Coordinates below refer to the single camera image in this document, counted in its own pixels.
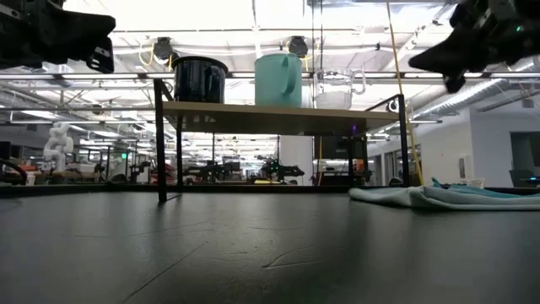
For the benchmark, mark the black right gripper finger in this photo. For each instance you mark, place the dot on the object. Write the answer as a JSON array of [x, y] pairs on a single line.
[[451, 55], [456, 80]]

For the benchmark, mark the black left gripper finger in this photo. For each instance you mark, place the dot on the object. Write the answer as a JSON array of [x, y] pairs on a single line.
[[104, 59], [76, 34]]

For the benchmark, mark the dark blue speckled enamel mug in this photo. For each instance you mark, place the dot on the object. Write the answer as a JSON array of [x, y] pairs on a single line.
[[198, 82]]

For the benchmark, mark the teal plastic mug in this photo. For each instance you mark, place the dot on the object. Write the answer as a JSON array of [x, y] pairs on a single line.
[[274, 84]]

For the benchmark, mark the dark background robot arm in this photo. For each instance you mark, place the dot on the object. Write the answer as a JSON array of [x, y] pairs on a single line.
[[282, 171]]

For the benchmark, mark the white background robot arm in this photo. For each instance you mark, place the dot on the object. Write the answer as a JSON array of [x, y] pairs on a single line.
[[59, 145]]

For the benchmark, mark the wooden shelf with black legs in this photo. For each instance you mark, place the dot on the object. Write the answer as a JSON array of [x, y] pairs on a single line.
[[274, 118]]

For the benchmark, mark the thin yellow pole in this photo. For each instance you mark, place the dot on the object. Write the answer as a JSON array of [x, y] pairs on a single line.
[[407, 110]]

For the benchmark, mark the black ceiling device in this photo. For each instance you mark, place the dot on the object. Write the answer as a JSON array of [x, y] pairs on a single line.
[[162, 48], [298, 46]]

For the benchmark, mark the teal cloth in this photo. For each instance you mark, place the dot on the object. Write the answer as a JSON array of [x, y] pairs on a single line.
[[472, 190]]

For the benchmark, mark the light blue cloth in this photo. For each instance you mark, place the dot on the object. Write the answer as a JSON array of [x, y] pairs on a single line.
[[422, 200]]

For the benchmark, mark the silver ventilation duct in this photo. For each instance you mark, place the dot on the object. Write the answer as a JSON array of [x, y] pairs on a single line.
[[476, 97]]

